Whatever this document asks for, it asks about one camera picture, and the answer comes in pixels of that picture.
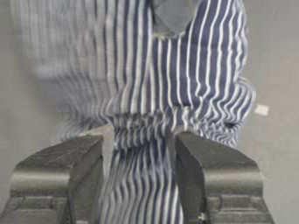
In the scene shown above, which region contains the navy white striped t-shirt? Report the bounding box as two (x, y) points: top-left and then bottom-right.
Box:
(10, 0), (257, 224)

